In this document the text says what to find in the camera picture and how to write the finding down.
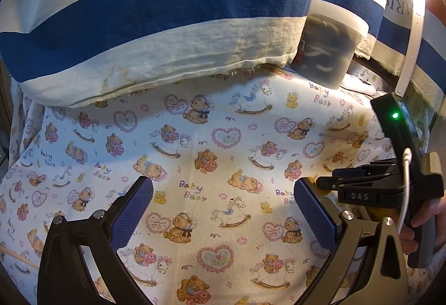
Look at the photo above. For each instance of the person's right hand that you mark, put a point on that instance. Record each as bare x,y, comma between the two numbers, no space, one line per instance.
423,217

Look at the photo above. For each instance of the small yellow fruit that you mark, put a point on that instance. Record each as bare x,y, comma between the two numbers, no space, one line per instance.
322,190

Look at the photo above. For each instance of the striped blanket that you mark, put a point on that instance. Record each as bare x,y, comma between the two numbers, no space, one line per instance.
156,12

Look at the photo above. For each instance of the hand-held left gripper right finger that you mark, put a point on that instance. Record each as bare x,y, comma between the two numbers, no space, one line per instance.
313,214

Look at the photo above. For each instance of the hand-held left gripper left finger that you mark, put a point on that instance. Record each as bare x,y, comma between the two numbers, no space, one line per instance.
134,210

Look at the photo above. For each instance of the thin wooden stick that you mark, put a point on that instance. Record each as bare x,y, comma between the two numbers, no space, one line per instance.
21,258

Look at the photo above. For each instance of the clear plastic container with lid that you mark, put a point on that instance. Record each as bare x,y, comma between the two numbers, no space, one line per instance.
327,47

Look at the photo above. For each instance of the bear printed tablecloth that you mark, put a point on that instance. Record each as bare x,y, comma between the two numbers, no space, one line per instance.
226,151

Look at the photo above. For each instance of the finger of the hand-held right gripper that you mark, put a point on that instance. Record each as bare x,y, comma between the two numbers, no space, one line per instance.
355,193
369,169

